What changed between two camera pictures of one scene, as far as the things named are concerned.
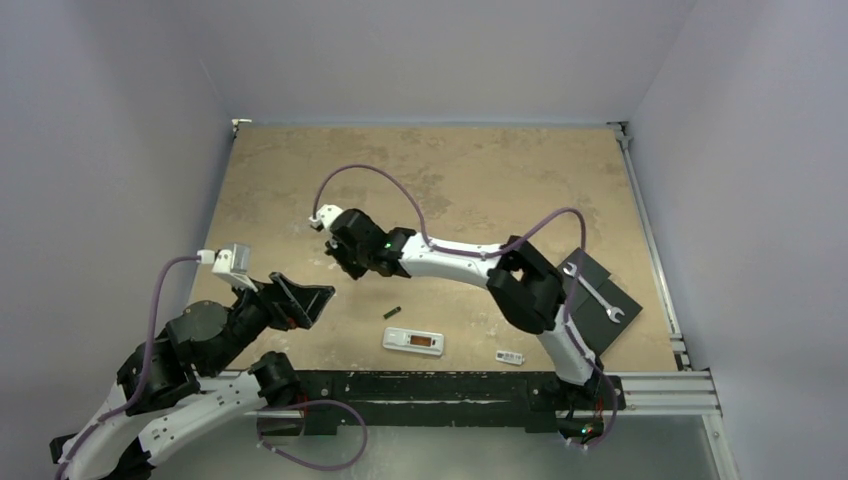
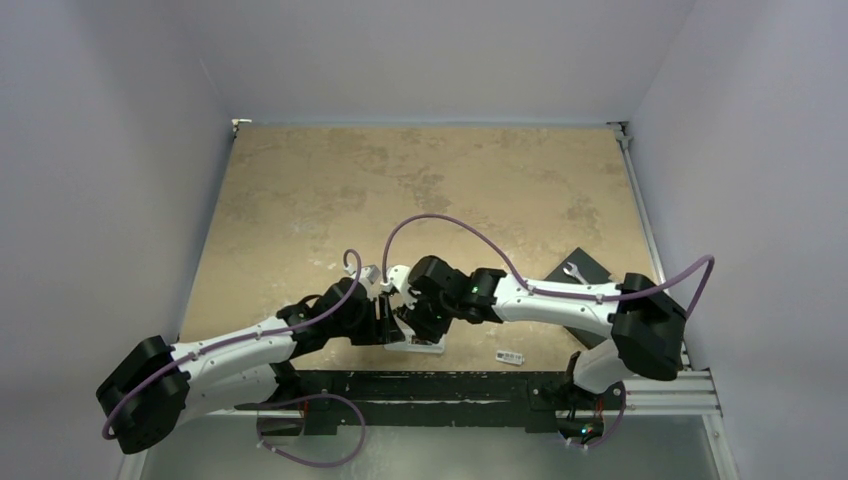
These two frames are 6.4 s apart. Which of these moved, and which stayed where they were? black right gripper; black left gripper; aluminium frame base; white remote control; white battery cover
Moved: black right gripper; black left gripper
Stayed: white remote control; aluminium frame base; white battery cover
